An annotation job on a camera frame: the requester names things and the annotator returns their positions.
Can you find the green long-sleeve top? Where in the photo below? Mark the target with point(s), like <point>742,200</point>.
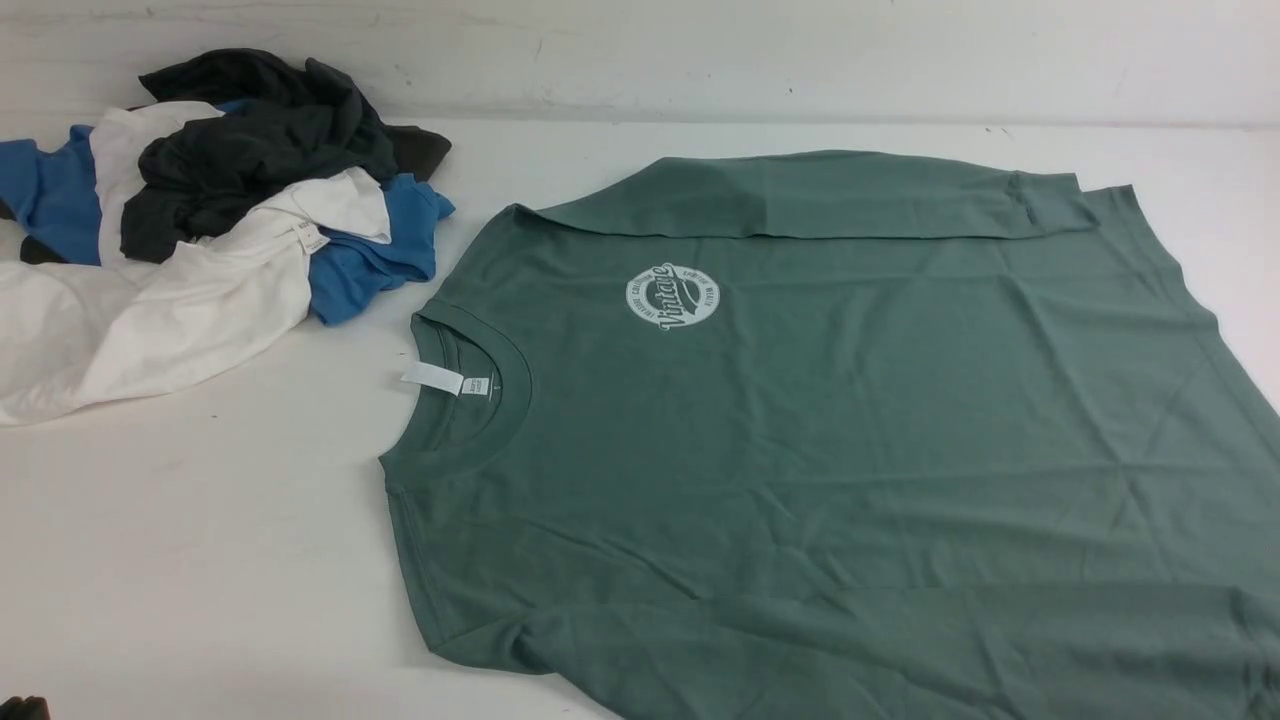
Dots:
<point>841,435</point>

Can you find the dark grey shirt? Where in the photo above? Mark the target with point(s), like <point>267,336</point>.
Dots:
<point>224,132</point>

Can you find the white shirt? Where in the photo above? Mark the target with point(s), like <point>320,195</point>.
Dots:
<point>77,335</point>

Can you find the blue shirt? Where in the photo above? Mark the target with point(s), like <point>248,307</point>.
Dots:
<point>370,260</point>

